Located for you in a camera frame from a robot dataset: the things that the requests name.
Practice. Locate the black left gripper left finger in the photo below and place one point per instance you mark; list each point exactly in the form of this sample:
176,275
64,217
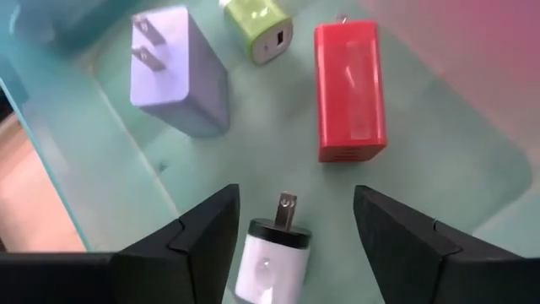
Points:
198,262

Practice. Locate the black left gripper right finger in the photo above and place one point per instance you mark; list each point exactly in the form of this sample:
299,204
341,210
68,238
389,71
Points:
409,262

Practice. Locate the white charger with black end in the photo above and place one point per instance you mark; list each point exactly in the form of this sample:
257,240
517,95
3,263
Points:
270,270

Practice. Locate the red four-port charger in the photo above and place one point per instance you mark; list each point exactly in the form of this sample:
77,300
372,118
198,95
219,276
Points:
350,93

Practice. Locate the lavender wall charger block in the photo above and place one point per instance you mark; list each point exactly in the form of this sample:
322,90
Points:
177,80

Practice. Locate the green usb charger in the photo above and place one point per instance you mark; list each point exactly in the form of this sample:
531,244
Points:
257,21

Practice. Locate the translucent green plastic bin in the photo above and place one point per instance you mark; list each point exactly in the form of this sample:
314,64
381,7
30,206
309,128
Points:
274,148

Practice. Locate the translucent pink plastic bin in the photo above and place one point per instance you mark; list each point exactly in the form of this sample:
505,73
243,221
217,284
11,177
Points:
485,50

